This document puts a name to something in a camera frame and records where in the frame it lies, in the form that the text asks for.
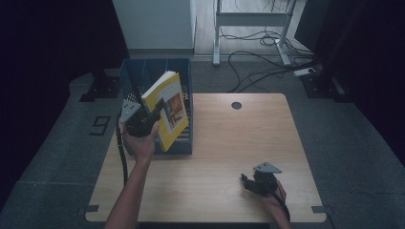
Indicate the white cabinet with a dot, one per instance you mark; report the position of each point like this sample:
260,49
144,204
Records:
153,25

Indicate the round dark table grommet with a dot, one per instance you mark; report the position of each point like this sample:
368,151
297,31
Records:
236,105

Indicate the dark curtain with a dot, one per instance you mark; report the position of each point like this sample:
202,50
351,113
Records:
47,63
366,63

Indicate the white power strip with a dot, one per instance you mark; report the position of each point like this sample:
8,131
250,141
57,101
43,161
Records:
304,72

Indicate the blue plastic file rack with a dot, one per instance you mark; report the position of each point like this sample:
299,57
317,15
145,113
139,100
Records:
178,148

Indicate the white metal desk frame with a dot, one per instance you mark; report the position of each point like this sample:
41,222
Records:
251,19

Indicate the yellow book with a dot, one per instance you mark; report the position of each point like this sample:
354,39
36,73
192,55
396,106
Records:
173,90

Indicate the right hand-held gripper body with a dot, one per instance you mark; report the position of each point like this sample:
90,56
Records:
266,181

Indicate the person's left hand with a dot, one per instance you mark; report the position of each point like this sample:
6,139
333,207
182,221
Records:
142,144

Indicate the black stand base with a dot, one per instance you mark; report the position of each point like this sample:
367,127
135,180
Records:
321,87
103,87

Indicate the person's right hand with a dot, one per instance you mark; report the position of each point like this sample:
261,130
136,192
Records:
273,202

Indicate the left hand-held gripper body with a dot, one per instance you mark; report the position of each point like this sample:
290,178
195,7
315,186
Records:
140,122

